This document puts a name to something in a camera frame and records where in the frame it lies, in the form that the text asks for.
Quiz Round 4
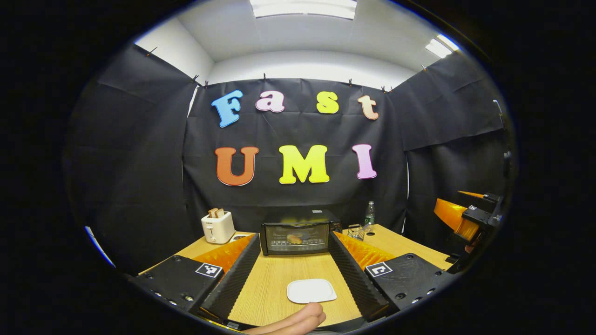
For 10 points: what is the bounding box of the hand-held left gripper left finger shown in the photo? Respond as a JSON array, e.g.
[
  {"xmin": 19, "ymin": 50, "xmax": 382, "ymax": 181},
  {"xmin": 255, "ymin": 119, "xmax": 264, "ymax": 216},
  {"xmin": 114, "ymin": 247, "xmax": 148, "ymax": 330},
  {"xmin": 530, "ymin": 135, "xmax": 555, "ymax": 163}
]
[{"xmin": 127, "ymin": 233, "xmax": 262, "ymax": 322}]

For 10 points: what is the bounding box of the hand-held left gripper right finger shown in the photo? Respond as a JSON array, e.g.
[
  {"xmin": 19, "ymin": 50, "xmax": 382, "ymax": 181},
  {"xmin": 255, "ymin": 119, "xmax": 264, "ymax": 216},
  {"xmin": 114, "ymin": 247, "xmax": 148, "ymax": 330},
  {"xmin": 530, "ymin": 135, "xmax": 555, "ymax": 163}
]
[{"xmin": 327, "ymin": 230, "xmax": 459, "ymax": 322}]

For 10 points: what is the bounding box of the black electric oven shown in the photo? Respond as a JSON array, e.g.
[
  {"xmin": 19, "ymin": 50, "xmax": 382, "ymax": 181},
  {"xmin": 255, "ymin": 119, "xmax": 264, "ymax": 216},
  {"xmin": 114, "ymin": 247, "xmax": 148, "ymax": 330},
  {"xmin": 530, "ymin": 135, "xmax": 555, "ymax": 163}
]
[{"xmin": 260, "ymin": 208, "xmax": 343, "ymax": 256}]

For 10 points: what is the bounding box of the white plate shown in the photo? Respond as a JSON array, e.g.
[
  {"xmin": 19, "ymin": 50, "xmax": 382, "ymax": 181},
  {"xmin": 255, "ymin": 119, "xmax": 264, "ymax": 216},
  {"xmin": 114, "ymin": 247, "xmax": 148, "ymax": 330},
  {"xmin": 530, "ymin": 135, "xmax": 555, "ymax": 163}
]
[{"xmin": 286, "ymin": 278, "xmax": 338, "ymax": 305}]

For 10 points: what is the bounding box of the white toaster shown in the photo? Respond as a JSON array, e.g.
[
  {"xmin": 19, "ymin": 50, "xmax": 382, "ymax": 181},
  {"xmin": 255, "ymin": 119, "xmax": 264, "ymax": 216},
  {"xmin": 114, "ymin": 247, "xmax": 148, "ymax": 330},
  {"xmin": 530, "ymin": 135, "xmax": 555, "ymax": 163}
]
[{"xmin": 201, "ymin": 210, "xmax": 236, "ymax": 244}]

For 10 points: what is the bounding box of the black backdrop cloth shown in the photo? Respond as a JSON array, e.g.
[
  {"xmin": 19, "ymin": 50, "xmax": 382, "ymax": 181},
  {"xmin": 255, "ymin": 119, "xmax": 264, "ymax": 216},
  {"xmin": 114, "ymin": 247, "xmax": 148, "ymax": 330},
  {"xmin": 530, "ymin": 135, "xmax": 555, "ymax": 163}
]
[{"xmin": 65, "ymin": 44, "xmax": 513, "ymax": 275}]

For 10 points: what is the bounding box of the small ceiling light panel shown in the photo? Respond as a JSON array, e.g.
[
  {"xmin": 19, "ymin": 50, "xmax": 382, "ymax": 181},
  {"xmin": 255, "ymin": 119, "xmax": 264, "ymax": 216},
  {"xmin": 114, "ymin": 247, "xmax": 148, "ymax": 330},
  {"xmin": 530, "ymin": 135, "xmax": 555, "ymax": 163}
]
[{"xmin": 425, "ymin": 33, "xmax": 461, "ymax": 59}]

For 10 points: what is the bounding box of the large ceiling light panel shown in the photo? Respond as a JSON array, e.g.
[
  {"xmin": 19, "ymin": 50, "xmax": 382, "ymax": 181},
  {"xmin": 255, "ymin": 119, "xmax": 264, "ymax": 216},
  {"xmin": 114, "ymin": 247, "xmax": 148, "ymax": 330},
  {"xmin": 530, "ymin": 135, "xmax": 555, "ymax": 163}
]
[{"xmin": 249, "ymin": 0, "xmax": 358, "ymax": 20}]

